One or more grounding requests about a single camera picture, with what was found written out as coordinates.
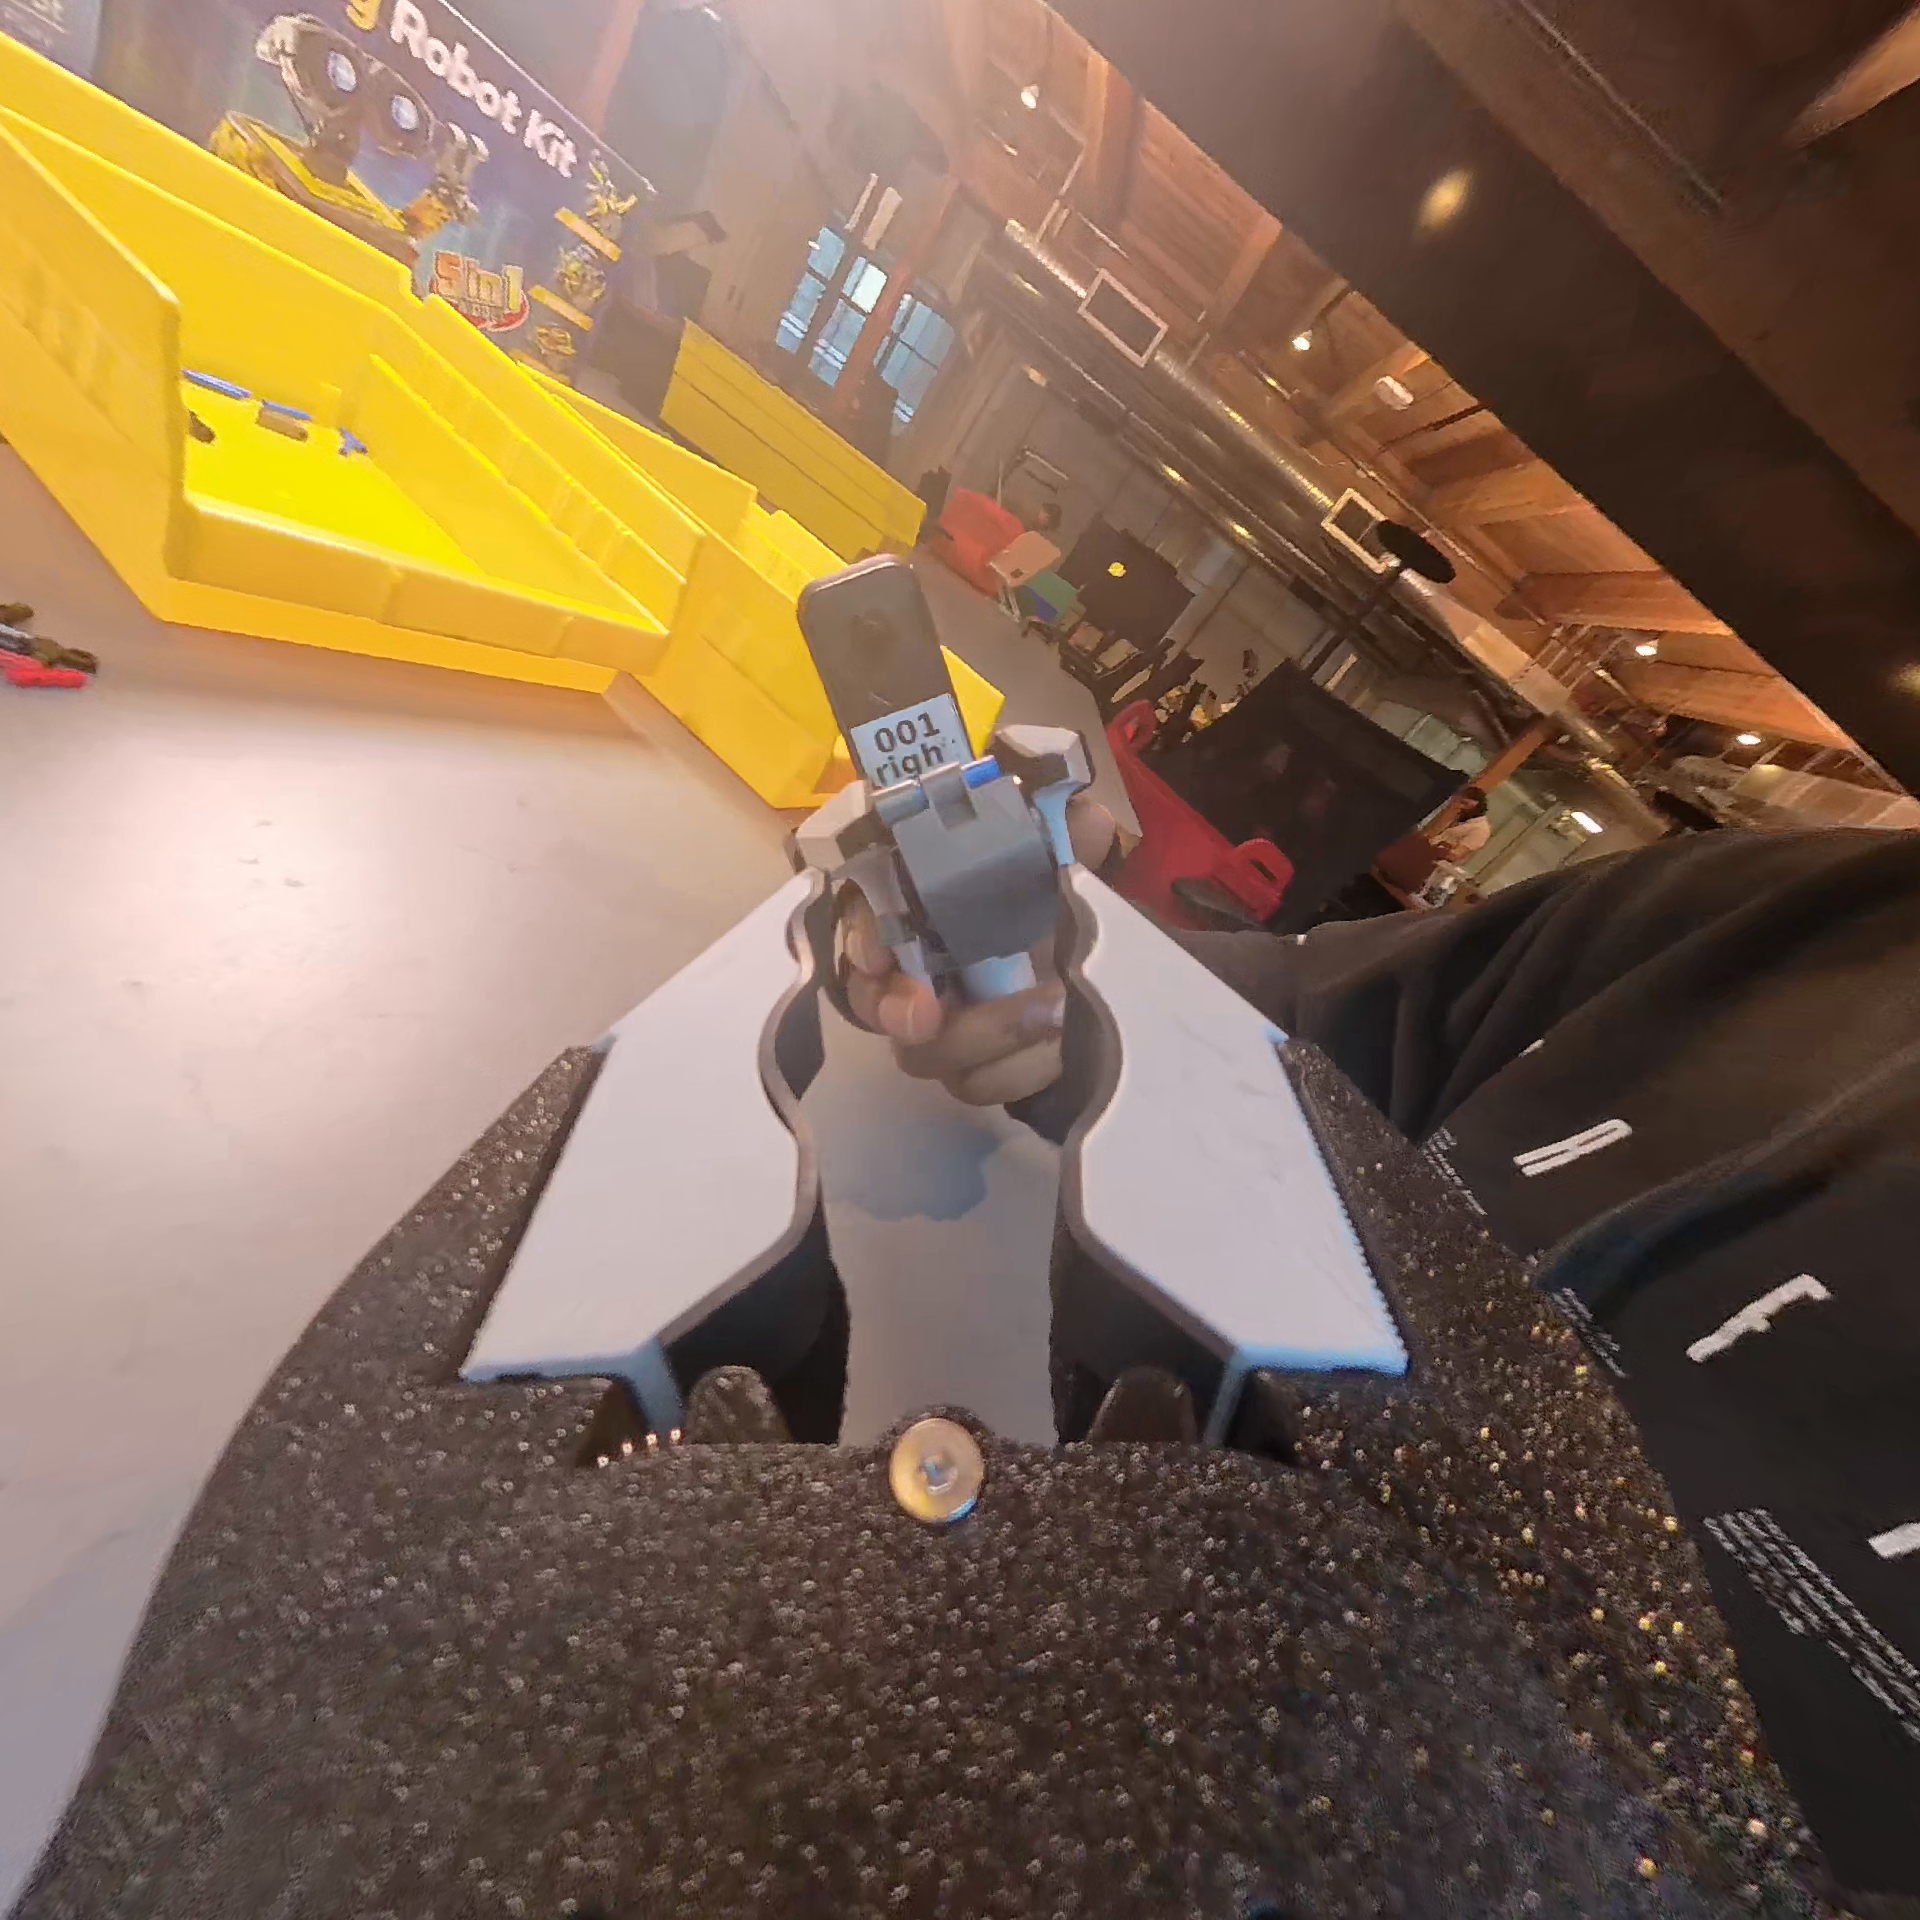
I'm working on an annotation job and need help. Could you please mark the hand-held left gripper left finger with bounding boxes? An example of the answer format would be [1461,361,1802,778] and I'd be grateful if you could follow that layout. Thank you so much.
[456,873,841,1445]

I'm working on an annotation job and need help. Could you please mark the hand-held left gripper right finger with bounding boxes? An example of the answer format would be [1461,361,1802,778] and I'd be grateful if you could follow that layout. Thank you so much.
[1048,866,1413,1445]

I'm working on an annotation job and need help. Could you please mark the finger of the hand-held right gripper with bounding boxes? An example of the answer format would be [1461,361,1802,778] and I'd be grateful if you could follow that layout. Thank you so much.
[791,790,904,876]
[994,725,1087,873]

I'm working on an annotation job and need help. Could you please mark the grey curved brick panel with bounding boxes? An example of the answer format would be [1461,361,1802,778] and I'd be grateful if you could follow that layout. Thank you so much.
[881,769,1071,995]

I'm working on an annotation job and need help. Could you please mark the person's right hand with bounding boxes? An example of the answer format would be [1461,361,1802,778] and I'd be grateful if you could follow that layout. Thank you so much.
[831,896,1074,1114]

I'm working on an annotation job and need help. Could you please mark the yellow plastic storage bin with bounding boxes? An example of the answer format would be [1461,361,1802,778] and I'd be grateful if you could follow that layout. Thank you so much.
[521,363,1010,817]
[0,30,711,698]

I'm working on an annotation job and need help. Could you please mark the stacked yellow bins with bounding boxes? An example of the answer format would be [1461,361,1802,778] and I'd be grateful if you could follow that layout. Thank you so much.
[655,316,933,560]

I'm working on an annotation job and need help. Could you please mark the black office chair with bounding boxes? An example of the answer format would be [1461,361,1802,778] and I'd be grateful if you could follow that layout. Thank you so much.
[1152,657,1474,928]

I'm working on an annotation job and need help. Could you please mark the paned window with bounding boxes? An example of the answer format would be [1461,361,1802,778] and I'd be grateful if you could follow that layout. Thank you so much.
[767,222,962,432]

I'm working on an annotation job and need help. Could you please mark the black disc on pole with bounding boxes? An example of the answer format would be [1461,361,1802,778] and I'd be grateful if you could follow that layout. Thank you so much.
[1303,515,1463,684]

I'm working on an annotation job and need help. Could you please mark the dark blue toy kit box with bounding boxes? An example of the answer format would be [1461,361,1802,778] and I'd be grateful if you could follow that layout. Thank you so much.
[89,0,662,379]

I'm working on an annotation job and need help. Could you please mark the pile of small brick parts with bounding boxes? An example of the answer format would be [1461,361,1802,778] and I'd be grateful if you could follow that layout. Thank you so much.
[0,596,101,692]

